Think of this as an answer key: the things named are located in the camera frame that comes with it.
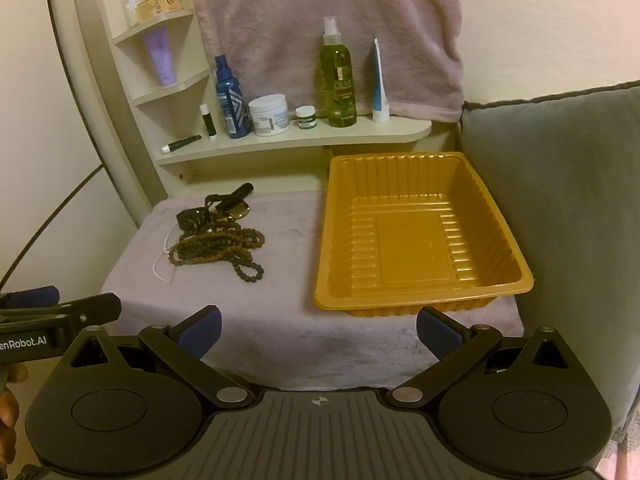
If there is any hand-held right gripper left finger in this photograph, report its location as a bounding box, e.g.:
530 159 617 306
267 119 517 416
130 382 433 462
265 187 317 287
62 305 251 408

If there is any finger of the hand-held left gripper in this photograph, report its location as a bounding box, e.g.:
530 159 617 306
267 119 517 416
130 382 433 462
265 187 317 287
0 286 61 311
0 292 123 331

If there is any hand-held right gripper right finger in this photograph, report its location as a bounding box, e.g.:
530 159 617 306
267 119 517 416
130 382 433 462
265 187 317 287
390 306 576 408

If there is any brown bead necklace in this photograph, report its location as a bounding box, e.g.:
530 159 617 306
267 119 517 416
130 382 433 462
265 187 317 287
167 227 251 268

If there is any black bead necklace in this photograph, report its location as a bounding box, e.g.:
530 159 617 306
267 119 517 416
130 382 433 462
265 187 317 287
172 227 266 283

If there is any white pearl necklace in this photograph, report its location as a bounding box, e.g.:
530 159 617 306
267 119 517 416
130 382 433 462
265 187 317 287
152 235 180 281

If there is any yellow plastic tray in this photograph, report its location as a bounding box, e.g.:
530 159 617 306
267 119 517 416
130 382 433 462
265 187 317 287
313 152 535 318

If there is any gold oval pendant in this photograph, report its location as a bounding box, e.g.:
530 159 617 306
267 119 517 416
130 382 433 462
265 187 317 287
220 199 252 221

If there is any person's left hand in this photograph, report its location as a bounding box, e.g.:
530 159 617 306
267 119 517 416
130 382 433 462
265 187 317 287
0 362 29 466

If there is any mauve fleece blanket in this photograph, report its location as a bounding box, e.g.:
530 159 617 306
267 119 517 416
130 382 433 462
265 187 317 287
100 190 526 392

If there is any grey cushion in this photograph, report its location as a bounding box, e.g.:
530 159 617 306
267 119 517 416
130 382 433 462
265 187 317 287
459 80 640 433

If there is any dark tube with white cap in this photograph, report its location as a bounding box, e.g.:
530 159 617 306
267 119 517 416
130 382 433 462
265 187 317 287
161 134 203 155

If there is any white and green lip balm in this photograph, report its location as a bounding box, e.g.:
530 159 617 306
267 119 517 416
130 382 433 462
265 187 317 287
199 104 219 139

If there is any cream corner shelf unit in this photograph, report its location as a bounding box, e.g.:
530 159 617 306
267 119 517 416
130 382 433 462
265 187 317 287
97 0 433 211

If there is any white cream jar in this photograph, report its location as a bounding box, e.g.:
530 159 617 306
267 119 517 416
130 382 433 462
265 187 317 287
248 94 291 137

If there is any blue spray bottle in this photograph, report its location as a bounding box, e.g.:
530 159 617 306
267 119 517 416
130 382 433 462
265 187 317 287
214 55 252 140

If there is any white and blue tube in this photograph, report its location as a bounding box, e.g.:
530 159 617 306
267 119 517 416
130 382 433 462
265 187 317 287
371 37 391 123

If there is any purple tube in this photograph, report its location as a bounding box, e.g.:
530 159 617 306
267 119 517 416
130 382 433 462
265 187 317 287
142 27 177 86

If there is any green spray bottle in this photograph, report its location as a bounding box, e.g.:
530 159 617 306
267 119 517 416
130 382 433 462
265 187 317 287
322 16 357 128

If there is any orange cardboard box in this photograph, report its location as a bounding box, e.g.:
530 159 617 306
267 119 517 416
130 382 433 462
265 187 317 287
136 0 185 25

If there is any mauve hanging towel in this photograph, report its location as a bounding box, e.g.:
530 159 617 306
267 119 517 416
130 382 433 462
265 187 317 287
185 0 466 124

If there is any black cable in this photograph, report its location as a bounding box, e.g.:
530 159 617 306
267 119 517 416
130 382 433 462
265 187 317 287
0 164 110 285

